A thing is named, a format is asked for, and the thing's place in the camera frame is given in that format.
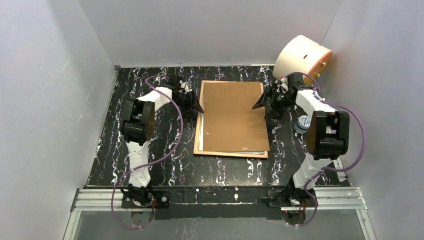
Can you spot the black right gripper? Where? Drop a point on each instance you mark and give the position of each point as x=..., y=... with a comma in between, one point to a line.
x=271, y=100

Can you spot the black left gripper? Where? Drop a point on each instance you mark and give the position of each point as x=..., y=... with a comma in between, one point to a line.
x=188, y=100

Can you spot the landscape photo print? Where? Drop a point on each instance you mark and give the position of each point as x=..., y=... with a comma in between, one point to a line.
x=230, y=127

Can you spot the brown backing board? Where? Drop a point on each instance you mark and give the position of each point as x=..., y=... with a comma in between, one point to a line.
x=240, y=90

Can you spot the wooden picture frame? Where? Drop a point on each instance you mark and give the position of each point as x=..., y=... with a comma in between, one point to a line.
x=199, y=133

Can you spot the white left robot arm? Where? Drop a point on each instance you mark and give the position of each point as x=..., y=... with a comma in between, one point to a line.
x=138, y=121

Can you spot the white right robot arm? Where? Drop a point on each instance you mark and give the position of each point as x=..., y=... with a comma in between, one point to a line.
x=328, y=132

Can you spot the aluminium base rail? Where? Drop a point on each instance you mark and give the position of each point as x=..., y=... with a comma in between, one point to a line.
x=219, y=213

